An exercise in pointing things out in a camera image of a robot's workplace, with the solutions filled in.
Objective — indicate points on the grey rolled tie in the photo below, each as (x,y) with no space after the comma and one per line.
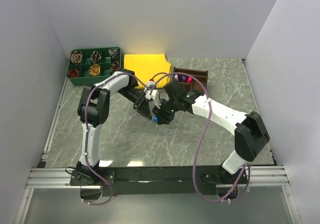
(114,54)

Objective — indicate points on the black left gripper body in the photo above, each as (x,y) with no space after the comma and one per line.
(136,96)

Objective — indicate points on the red black rolled tie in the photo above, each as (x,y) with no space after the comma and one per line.
(73,73)

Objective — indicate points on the pink brown rolled tie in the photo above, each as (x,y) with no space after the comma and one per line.
(76,57)

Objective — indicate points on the brown dotted rolled tie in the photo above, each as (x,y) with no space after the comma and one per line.
(114,67)

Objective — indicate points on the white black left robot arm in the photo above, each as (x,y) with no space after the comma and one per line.
(93,110)

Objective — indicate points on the aluminium frame rail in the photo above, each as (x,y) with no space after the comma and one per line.
(65,136)

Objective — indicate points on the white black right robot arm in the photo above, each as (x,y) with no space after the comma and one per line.
(249,131)

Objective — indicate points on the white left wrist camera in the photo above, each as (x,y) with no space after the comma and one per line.
(151,86)

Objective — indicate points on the brown wooden desk organizer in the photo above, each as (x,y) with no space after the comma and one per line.
(200,75)

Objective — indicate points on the green compartment tray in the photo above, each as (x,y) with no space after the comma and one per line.
(84,78)

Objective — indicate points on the black patterned rolled tie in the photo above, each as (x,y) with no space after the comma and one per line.
(95,57)

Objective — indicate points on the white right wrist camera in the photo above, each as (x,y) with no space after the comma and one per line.
(158,96)

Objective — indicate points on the yellow brown rolled tie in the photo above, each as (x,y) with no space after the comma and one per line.
(94,70)

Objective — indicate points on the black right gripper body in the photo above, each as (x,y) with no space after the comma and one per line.
(166,111)

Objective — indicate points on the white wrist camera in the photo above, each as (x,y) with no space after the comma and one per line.
(151,86)
(158,96)

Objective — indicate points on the yellow folded cloth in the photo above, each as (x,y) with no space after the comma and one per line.
(146,66)

